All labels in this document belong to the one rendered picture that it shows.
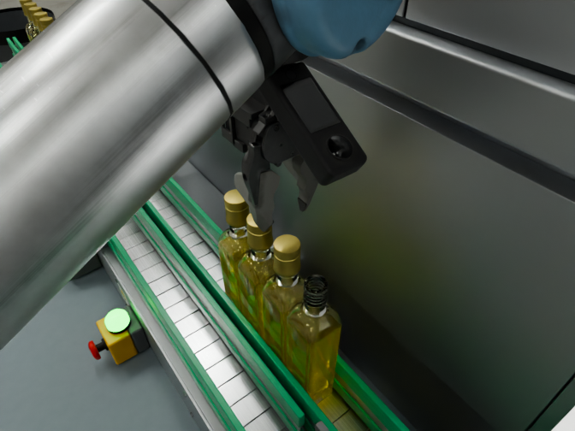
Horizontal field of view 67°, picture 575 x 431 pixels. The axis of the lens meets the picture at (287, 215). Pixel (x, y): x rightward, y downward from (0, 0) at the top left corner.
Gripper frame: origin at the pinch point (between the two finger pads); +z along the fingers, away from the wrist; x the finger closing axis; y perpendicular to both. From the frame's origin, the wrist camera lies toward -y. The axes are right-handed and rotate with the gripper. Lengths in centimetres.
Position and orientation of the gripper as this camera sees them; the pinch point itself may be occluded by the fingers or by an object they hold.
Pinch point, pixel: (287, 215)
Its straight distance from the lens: 50.9
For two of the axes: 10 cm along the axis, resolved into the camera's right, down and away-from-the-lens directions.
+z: 0.0, 7.5, 6.6
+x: -7.9, 4.1, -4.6
